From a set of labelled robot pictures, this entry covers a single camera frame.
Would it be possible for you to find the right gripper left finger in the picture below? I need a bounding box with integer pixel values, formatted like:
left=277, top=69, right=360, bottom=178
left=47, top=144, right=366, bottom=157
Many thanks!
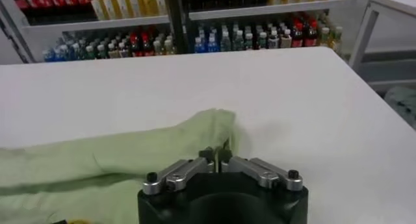
left=142, top=147, right=216, bottom=196

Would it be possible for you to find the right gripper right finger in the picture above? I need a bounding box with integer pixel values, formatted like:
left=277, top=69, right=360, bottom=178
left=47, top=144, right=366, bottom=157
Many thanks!
left=216, top=147, right=304, bottom=192

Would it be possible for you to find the light green t-shirt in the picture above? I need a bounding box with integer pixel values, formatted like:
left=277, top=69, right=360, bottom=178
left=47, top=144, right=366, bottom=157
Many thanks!
left=0, top=107, right=243, bottom=224

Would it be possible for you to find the small blue water bottle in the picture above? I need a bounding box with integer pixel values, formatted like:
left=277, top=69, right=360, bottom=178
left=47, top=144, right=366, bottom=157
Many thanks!
left=207, top=33, right=219, bottom=53
left=53, top=45, right=68, bottom=62
left=194, top=36, right=206, bottom=54
left=42, top=48, right=55, bottom=63

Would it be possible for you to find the small red cap cola bottle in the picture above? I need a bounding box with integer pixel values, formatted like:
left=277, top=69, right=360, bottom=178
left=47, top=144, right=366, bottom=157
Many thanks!
left=140, top=32, right=153, bottom=57
left=129, top=33, right=142, bottom=58
left=291, top=22, right=305, bottom=48
left=304, top=19, right=319, bottom=47

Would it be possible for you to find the white metal shelf board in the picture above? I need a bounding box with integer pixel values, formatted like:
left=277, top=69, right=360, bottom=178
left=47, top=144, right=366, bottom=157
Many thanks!
left=22, top=15, right=172, bottom=33
left=188, top=0, right=358, bottom=21

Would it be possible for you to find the glass cabinet door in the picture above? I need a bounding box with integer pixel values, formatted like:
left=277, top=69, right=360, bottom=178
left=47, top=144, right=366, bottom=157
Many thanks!
left=0, top=7, right=36, bottom=66

